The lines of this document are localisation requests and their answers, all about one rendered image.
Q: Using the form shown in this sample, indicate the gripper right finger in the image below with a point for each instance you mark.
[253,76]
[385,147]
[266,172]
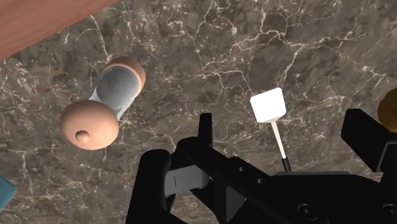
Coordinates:
[369,136]

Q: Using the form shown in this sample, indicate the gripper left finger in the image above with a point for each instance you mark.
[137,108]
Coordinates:
[204,155]

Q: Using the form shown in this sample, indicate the yellow round object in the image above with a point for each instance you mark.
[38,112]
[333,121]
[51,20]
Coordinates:
[390,111]

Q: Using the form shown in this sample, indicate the white cube on thin stick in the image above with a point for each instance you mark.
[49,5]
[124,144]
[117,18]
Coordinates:
[268,105]

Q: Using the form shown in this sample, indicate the tan and grey grinder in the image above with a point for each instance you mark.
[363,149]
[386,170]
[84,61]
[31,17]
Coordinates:
[93,124]

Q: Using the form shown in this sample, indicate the teal flat object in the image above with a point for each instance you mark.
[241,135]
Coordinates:
[5,191]

